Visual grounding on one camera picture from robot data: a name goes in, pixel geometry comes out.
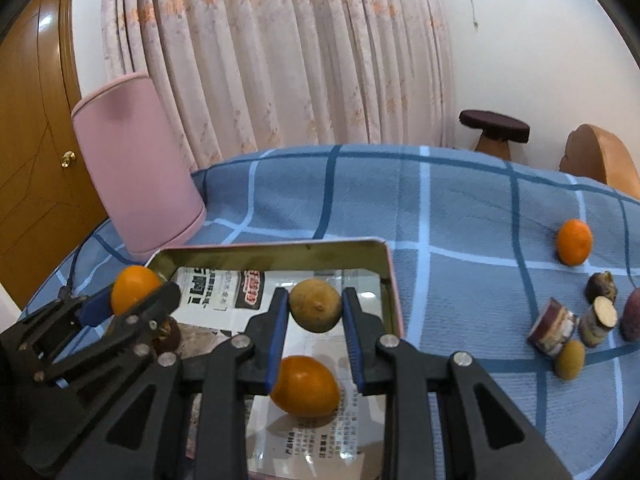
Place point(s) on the wooden door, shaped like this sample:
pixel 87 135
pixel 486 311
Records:
pixel 30 135

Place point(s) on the dark purple taro piece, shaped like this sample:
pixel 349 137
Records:
pixel 601 285

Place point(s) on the brown round taro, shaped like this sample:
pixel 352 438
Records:
pixel 171 337

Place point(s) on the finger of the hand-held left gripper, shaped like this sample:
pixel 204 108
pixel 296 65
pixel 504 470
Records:
pixel 96 306
pixel 150 310

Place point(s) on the dark brown round stool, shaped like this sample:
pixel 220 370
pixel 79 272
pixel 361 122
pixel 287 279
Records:
pixel 492 127

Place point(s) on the pink floral curtain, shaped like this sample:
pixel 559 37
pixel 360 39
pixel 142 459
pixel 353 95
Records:
pixel 280 60

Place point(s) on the orange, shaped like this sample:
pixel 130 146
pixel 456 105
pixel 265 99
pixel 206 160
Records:
pixel 132 292
pixel 575 242
pixel 307 385

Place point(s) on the small yellow-green round fruit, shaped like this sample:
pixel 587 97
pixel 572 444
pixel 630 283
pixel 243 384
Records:
pixel 316 306
pixel 570 360

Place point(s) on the orange-brown wooden chair back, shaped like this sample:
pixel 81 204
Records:
pixel 600 155

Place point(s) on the metal tin box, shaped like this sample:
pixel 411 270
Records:
pixel 280 255

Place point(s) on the whole purple sweet potato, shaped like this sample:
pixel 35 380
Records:
pixel 631 315

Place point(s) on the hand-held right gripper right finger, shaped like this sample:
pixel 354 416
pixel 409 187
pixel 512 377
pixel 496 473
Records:
pixel 353 345

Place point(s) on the layered cut sweet potato piece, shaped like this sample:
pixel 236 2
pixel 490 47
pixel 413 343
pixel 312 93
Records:
pixel 552 327

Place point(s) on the pink cylindrical container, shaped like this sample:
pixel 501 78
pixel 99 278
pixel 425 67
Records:
pixel 135 170

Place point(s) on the printed paper leaflet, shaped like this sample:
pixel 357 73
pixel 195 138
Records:
pixel 210 305

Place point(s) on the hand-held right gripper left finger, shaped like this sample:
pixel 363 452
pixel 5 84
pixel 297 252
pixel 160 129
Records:
pixel 278 345

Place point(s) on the brass door knob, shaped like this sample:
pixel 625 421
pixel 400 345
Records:
pixel 67 158

